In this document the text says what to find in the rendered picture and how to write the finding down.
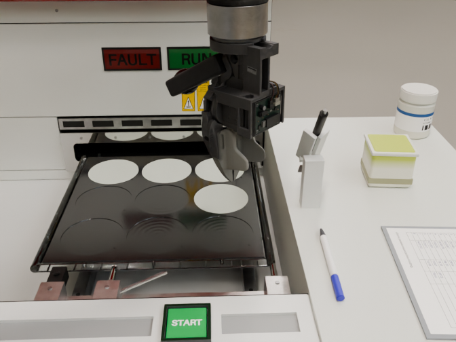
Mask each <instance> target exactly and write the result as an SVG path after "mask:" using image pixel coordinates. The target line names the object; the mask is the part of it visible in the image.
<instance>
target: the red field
mask: <svg viewBox="0 0 456 342"><path fill-rule="evenodd" d="M104 61H105V66H106V69H160V64H159V49H152V50H104Z"/></svg>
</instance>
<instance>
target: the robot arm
mask: <svg viewBox="0 0 456 342"><path fill-rule="evenodd" d="M206 3H207V24H208V34H209V36H210V49H211V50H212V51H214V52H218V53H217V54H215V55H213V56H211V57H209V58H207V59H205V60H203V61H201V62H200V63H198V64H196V65H194V66H193V67H191V68H189V69H181V70H179V71H178V72H177V73H176V74H175V76H174V77H173V78H171V79H169V80H167V81H166V87H167V89H168V91H169V93H170V95H171V96H177V95H179V94H192V93H194V91H196V89H197V88H198V86H200V85H202V84H203V83H206V82H207V81H210V80H211V85H208V90H207V92H206V94H205V95H204V98H205V99H204V110H203V111H202V137H203V139H204V143H205V145H206V148H207V150H208V152H209V154H210V156H212V158H213V160H214V162H215V164H216V166H217V168H218V169H219V171H220V172H221V174H222V175H223V176H224V177H225V178H226V179H227V180H228V181H231V182H232V181H234V180H235V179H236V177H237V175H238V173H239V171H247V170H248V168H249V164H248V162H262V161H263V160H264V159H265V150H264V149H263V148H262V147H261V146H260V145H259V144H258V143H257V142H256V141H255V139H254V137H255V136H256V135H258V134H260V133H262V132H264V131H266V130H268V129H270V128H272V127H274V126H276V125H278V124H280V122H281V123H283V122H284V100H285V85H281V84H278V83H276V82H274V81H271V80H270V57H271V56H274V55H276V54H279V43H277V42H273V41H267V40H266V34H267V32H268V0H206ZM281 96H282V97H281ZM280 109H281V113H280ZM223 126H225V127H227V128H226V129H223Z"/></svg>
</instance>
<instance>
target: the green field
mask: <svg viewBox="0 0 456 342"><path fill-rule="evenodd" d="M217 53H218V52H214V51H212V50H211V49H169V59H170V69H187V68H191V67H193V66H194V65H196V64H198V63H200V62H201V61H203V60H205V59H207V58H209V57H211V56H213V55H215V54H217Z"/></svg>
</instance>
